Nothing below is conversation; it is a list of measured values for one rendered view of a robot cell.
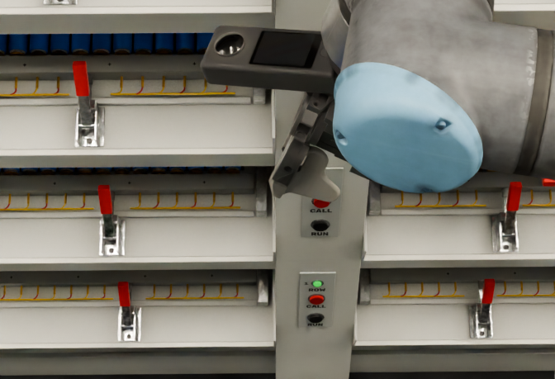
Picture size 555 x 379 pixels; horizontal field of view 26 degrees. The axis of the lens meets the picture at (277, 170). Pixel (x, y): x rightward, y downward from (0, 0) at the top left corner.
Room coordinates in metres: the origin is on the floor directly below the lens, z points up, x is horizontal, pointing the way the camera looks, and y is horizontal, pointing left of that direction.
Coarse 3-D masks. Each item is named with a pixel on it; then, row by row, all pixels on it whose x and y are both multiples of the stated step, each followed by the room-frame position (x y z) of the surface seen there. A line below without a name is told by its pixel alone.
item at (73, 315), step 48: (0, 288) 0.77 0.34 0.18; (48, 288) 0.77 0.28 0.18; (96, 288) 0.77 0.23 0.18; (144, 288) 0.77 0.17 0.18; (192, 288) 0.77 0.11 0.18; (240, 288) 0.77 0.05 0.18; (0, 336) 0.72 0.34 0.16; (48, 336) 0.72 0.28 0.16; (96, 336) 0.72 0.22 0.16; (144, 336) 0.72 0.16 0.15; (192, 336) 0.72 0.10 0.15; (240, 336) 0.72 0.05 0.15
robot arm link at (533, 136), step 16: (544, 32) 0.49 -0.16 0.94; (544, 48) 0.48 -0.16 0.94; (544, 64) 0.46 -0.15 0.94; (544, 80) 0.45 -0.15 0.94; (544, 96) 0.45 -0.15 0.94; (544, 112) 0.44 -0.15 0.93; (528, 128) 0.43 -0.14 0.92; (544, 128) 0.43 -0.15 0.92; (528, 144) 0.43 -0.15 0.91; (544, 144) 0.43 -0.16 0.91; (528, 160) 0.43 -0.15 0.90; (544, 160) 0.43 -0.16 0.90; (544, 176) 0.43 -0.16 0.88
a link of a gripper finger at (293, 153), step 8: (296, 128) 0.60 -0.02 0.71; (304, 128) 0.60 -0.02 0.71; (296, 136) 0.59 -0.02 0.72; (304, 136) 0.59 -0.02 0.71; (288, 144) 0.60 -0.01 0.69; (296, 144) 0.59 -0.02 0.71; (304, 144) 0.59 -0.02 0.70; (288, 152) 0.59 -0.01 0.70; (296, 152) 0.59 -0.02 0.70; (304, 152) 0.59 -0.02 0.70; (288, 160) 0.58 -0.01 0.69; (296, 160) 0.58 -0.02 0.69; (280, 168) 0.59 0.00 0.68; (288, 168) 0.59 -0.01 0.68; (296, 168) 0.58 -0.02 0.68; (280, 176) 0.59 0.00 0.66; (288, 176) 0.59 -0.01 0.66; (288, 184) 0.59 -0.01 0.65
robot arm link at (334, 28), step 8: (336, 0) 0.61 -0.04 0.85; (328, 8) 0.62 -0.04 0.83; (336, 8) 0.60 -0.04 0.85; (328, 16) 0.61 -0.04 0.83; (336, 16) 0.60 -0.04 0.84; (328, 24) 0.60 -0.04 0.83; (336, 24) 0.59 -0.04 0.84; (344, 24) 0.59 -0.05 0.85; (320, 32) 0.61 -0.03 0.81; (328, 32) 0.60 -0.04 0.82; (336, 32) 0.59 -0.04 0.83; (344, 32) 0.58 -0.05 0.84; (328, 40) 0.60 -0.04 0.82; (336, 40) 0.59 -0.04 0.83; (344, 40) 0.58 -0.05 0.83; (328, 48) 0.59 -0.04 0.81; (336, 48) 0.59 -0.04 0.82; (336, 56) 0.58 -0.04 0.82; (336, 64) 0.58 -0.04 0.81
